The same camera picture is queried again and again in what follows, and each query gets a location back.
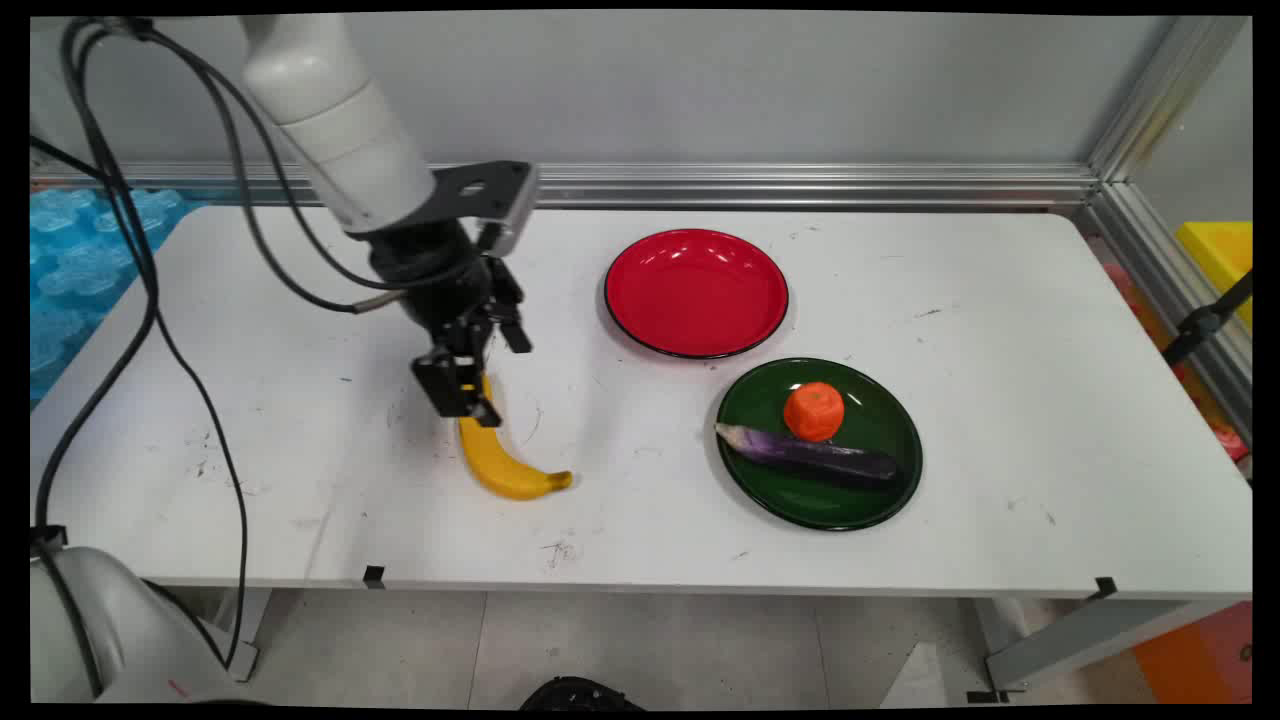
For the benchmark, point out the horizontal aluminium frame rail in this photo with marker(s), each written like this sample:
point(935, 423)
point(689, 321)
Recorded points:
point(750, 185)

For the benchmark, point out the orange fruit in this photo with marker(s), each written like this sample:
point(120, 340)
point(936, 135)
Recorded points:
point(814, 411)

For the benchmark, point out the yellow box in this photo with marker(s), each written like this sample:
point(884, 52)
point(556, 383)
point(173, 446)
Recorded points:
point(1222, 255)

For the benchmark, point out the yellow banana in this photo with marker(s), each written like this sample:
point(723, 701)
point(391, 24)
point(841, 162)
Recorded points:
point(490, 465)

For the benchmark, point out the blue bubble mat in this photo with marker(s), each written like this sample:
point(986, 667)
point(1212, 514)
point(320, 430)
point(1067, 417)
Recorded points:
point(80, 270)

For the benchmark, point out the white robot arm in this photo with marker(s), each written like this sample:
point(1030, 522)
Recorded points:
point(340, 130)

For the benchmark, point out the small black table clip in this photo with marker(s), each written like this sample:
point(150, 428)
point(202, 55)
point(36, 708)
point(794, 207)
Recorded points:
point(1105, 587)
point(374, 576)

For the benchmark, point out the upright aluminium frame post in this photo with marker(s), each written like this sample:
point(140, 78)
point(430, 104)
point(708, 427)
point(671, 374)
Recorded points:
point(1165, 95)

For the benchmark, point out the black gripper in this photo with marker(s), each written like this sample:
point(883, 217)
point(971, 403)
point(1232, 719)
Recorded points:
point(435, 285)

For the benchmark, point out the green plate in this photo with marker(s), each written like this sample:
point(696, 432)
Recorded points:
point(850, 500)

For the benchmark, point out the purple eggplant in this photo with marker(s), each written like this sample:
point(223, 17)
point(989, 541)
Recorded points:
point(810, 455)

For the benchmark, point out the black object on floor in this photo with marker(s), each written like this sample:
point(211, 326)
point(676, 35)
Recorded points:
point(575, 695)

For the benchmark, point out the orange box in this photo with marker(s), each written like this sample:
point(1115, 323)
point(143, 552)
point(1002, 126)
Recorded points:
point(1205, 655)

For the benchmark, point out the red plate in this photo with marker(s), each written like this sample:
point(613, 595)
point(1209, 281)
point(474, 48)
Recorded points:
point(695, 292)

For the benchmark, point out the grey table leg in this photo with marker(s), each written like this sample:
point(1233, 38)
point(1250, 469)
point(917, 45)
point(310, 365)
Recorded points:
point(245, 625)
point(1080, 640)

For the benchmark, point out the slanted aluminium frame rail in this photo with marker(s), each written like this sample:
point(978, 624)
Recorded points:
point(1160, 270)

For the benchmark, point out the black and silver wrist camera mount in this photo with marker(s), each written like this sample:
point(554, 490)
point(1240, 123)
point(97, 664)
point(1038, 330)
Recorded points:
point(480, 190)

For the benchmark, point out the small red object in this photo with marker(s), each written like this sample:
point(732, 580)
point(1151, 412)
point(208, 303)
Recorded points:
point(1230, 442)

